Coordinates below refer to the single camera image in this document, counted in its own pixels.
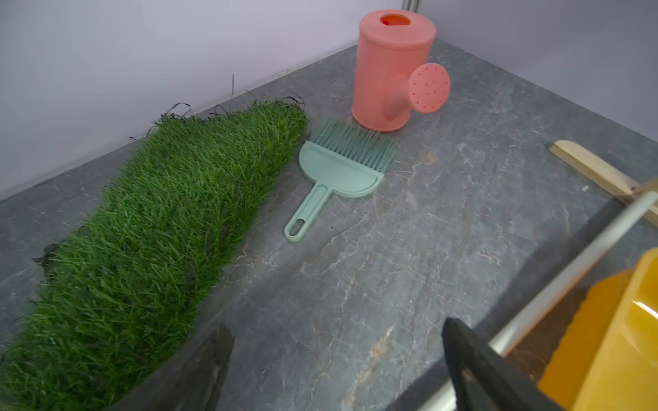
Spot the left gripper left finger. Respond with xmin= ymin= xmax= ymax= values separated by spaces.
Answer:
xmin=110 ymin=322 xmax=235 ymax=410

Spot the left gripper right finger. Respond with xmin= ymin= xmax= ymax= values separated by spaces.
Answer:
xmin=442 ymin=318 xmax=561 ymax=411

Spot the green artificial grass mat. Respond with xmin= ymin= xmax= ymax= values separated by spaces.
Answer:
xmin=1 ymin=100 xmax=308 ymax=410

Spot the wooden clothesline stand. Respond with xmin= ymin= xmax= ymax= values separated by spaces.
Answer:
xmin=425 ymin=140 xmax=657 ymax=410

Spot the pink watering can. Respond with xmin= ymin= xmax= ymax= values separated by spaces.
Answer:
xmin=351 ymin=10 xmax=451 ymax=132

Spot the green hand brush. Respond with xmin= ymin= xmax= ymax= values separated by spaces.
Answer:
xmin=284 ymin=118 xmax=399 ymax=242

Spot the yellow plastic tray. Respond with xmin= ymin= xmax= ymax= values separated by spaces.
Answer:
xmin=538 ymin=249 xmax=657 ymax=410

